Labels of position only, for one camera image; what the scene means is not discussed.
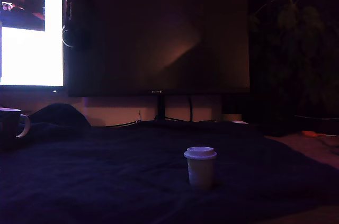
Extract dark computer monitor on stand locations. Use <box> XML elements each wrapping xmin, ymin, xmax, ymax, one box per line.
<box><xmin>67</xmin><ymin>0</ymin><xmax>251</xmax><ymax>123</ymax></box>

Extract blue cloth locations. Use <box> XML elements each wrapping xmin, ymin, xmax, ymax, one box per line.
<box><xmin>0</xmin><ymin>102</ymin><xmax>339</xmax><ymax>224</ymax></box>

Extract white coffee capsule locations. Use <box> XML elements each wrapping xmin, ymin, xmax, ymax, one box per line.
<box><xmin>183</xmin><ymin>146</ymin><xmax>218</xmax><ymax>190</ymax></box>

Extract lit computer monitor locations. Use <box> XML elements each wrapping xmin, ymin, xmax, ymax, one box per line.
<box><xmin>0</xmin><ymin>0</ymin><xmax>66</xmax><ymax>94</ymax></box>

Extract thin dark cable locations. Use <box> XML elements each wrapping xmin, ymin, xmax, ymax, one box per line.
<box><xmin>316</xmin><ymin>136</ymin><xmax>339</xmax><ymax>156</ymax></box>

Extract pale round container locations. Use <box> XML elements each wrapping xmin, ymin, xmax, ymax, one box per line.
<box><xmin>221</xmin><ymin>113</ymin><xmax>243</xmax><ymax>122</ymax></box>

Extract black monitor cable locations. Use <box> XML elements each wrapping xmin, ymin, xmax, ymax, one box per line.
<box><xmin>188</xmin><ymin>95</ymin><xmax>194</xmax><ymax>122</ymax></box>

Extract leafy house plant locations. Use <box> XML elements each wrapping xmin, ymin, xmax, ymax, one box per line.
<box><xmin>250</xmin><ymin>0</ymin><xmax>339</xmax><ymax>119</ymax></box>

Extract black headphones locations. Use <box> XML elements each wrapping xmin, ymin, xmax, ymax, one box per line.
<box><xmin>61</xmin><ymin>0</ymin><xmax>92</xmax><ymax>50</ymax></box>

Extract orange handled tool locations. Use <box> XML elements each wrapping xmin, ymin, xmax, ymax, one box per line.
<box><xmin>301</xmin><ymin>130</ymin><xmax>338</xmax><ymax>138</ymax></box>

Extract dark mug with pale handle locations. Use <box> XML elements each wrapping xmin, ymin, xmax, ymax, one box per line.
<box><xmin>0</xmin><ymin>107</ymin><xmax>31</xmax><ymax>154</ymax></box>

